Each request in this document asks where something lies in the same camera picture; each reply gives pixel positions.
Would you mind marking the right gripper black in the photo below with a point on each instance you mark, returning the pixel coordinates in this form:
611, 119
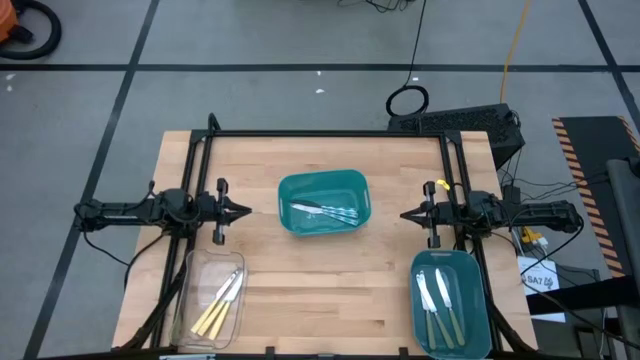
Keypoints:
445, 215

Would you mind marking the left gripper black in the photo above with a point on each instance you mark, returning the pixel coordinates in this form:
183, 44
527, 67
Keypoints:
220, 210

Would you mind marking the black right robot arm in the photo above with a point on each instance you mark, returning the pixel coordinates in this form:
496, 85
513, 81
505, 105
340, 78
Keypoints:
540, 215

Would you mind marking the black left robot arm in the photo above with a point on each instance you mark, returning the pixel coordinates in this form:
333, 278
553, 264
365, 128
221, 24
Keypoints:
125, 212

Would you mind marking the yellow tag on gripper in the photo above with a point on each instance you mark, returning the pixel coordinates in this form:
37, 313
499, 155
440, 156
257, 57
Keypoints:
443, 184

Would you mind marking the clear plastic container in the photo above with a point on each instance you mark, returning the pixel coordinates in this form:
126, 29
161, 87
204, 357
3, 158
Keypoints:
200, 270

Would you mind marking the bright teal plastic bin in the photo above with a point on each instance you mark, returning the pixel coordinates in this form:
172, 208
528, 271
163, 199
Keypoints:
325, 185

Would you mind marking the black power adapter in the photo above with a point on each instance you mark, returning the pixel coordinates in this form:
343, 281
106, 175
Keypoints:
511, 194

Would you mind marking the dark teal plastic bin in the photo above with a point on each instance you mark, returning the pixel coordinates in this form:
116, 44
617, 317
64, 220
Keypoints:
475, 300

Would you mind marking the black computer case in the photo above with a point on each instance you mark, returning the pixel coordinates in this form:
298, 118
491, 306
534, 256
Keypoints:
460, 122

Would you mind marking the yellow plug cluster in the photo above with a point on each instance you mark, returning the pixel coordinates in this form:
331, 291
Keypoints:
530, 237

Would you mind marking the white paper label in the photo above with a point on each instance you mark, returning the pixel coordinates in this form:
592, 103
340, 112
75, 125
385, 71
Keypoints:
535, 267

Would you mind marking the black hazard striped mat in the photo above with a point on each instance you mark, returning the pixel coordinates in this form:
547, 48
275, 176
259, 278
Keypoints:
595, 145

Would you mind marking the black crossbar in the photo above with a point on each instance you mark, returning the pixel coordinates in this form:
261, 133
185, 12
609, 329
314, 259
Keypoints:
590, 300

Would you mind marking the orange vacuum cleaner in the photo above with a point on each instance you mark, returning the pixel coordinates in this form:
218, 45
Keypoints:
6, 22

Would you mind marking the black metal table frame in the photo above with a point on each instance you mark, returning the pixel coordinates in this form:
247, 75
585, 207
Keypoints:
325, 133

